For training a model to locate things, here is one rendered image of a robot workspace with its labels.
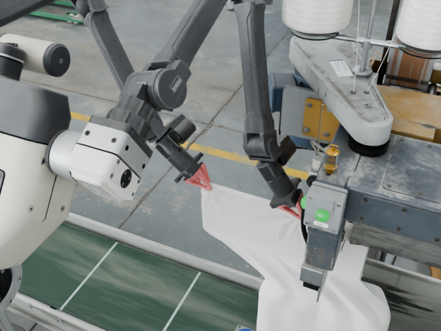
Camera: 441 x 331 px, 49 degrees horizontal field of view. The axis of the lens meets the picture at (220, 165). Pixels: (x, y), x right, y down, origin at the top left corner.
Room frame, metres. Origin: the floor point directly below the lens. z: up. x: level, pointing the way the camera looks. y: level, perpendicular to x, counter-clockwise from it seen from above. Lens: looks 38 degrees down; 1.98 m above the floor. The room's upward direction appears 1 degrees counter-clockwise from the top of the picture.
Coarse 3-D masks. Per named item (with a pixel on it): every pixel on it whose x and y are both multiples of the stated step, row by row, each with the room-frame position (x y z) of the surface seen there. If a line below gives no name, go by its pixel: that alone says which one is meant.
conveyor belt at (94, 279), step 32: (64, 224) 1.62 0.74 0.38; (32, 256) 1.42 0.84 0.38; (64, 256) 1.42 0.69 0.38; (96, 256) 1.41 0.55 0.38; (128, 256) 1.41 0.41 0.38; (32, 288) 1.25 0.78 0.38; (64, 288) 1.24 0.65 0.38; (96, 288) 1.24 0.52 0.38; (128, 288) 1.24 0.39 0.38; (160, 288) 1.23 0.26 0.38; (192, 288) 1.23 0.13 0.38; (224, 288) 1.23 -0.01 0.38; (96, 320) 1.09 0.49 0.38; (128, 320) 1.09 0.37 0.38; (160, 320) 1.08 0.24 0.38; (192, 320) 1.08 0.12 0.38; (224, 320) 1.08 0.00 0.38; (256, 320) 1.07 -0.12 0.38
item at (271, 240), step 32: (224, 192) 1.04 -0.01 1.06; (224, 224) 1.04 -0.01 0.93; (256, 224) 1.00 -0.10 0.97; (288, 224) 0.96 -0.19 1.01; (352, 224) 0.89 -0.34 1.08; (256, 256) 0.98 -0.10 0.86; (288, 256) 0.95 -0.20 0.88; (352, 256) 0.88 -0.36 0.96; (288, 288) 0.88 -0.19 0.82; (352, 288) 0.86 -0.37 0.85; (288, 320) 0.85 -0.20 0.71; (320, 320) 0.82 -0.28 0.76; (352, 320) 0.79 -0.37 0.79; (384, 320) 0.79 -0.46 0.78
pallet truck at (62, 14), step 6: (60, 0) 5.59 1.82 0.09; (66, 0) 5.59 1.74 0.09; (72, 6) 5.52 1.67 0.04; (36, 12) 5.26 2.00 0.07; (42, 12) 5.22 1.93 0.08; (48, 12) 5.20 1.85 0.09; (54, 12) 5.19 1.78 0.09; (60, 12) 5.19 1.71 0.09; (66, 12) 5.19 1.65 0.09; (72, 12) 5.19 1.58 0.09; (54, 18) 5.15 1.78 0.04; (60, 18) 5.11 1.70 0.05; (66, 18) 5.08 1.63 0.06; (72, 18) 5.04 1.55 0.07; (78, 18) 5.05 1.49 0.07
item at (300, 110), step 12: (288, 96) 1.20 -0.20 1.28; (300, 96) 1.19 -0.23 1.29; (312, 96) 1.17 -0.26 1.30; (288, 108) 1.20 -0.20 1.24; (300, 108) 1.18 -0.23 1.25; (312, 108) 1.16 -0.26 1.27; (324, 108) 1.14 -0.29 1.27; (288, 120) 1.20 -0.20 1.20; (300, 120) 1.18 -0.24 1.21; (312, 120) 1.16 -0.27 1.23; (324, 120) 1.14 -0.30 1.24; (336, 120) 1.13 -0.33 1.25; (288, 132) 1.20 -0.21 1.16; (300, 132) 1.18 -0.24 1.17; (312, 132) 1.16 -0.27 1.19; (324, 132) 1.14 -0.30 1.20
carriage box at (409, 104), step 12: (372, 60) 1.30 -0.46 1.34; (432, 72) 1.25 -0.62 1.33; (432, 84) 1.22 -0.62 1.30; (384, 96) 1.10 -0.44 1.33; (396, 96) 1.10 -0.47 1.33; (408, 96) 1.10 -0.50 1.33; (420, 96) 1.10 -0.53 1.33; (432, 96) 1.10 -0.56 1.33; (396, 108) 1.04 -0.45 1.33; (408, 108) 1.04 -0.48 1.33; (420, 108) 1.04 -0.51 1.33; (432, 108) 1.04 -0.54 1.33; (408, 120) 0.98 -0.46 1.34; (420, 120) 0.98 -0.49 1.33; (432, 120) 0.98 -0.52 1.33
